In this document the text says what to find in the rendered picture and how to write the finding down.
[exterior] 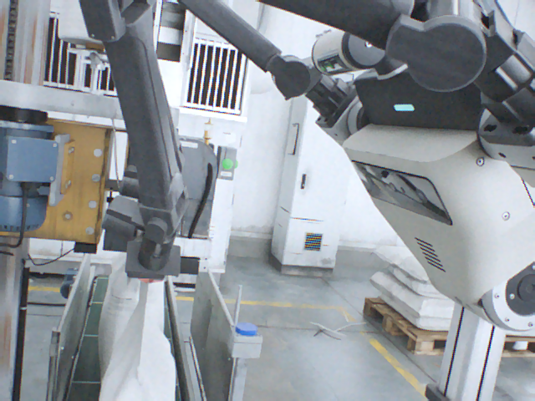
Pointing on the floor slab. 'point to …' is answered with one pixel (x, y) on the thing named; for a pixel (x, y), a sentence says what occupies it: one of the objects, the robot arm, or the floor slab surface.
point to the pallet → (421, 342)
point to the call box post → (238, 379)
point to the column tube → (28, 53)
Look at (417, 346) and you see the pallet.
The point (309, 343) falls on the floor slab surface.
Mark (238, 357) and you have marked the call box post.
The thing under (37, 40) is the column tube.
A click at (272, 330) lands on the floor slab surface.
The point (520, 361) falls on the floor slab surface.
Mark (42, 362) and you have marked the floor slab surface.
